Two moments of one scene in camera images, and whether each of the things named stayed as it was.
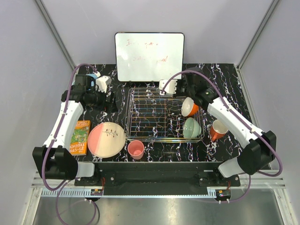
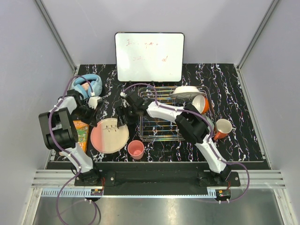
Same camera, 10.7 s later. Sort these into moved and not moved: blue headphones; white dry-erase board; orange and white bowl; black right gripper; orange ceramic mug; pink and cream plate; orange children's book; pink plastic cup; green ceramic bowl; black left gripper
Moved: black right gripper; black left gripper; orange and white bowl; green ceramic bowl; pink and cream plate
Not moved: blue headphones; white dry-erase board; orange ceramic mug; pink plastic cup; orange children's book
